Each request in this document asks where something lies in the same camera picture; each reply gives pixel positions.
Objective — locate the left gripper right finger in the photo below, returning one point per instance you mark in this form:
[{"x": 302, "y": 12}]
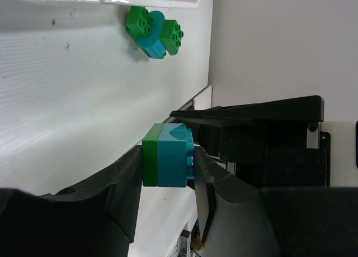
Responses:
[{"x": 213, "y": 186}]

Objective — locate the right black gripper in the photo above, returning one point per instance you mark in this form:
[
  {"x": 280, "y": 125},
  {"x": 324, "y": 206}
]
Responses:
[{"x": 283, "y": 151}]

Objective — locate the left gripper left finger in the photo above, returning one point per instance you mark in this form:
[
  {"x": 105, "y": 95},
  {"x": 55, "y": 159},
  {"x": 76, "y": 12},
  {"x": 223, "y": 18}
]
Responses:
[{"x": 100, "y": 210}]

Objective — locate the green lego plate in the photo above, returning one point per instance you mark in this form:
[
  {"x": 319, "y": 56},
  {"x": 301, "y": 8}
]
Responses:
[{"x": 149, "y": 155}]

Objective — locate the teal rounded lego brick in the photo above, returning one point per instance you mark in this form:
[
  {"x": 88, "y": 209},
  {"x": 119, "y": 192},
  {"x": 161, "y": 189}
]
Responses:
[{"x": 152, "y": 45}]

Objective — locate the green lego brick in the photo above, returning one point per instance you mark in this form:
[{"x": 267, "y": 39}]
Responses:
[
  {"x": 138, "y": 23},
  {"x": 171, "y": 36}
]

